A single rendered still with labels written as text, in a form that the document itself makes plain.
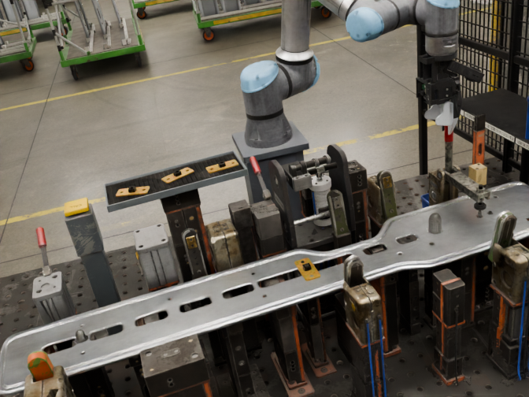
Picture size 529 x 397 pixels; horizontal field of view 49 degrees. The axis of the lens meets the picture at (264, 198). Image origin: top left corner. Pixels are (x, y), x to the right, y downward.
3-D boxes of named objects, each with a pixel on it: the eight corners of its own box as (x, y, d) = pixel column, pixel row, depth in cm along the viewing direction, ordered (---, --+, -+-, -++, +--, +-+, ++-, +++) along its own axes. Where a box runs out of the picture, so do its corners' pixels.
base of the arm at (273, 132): (241, 135, 191) (235, 105, 186) (285, 124, 193) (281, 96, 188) (250, 152, 178) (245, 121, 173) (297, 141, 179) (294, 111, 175)
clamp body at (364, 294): (364, 429, 133) (353, 312, 117) (342, 391, 144) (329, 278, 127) (401, 416, 135) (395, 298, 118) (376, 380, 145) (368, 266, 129)
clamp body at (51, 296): (72, 413, 150) (24, 303, 133) (72, 382, 160) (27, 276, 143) (109, 400, 152) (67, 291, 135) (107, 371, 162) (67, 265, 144)
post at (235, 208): (255, 331, 167) (231, 211, 148) (250, 320, 171) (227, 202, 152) (271, 325, 168) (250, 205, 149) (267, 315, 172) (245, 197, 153)
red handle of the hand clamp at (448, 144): (443, 179, 156) (444, 124, 148) (439, 176, 158) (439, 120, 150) (457, 175, 157) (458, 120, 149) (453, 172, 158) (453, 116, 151)
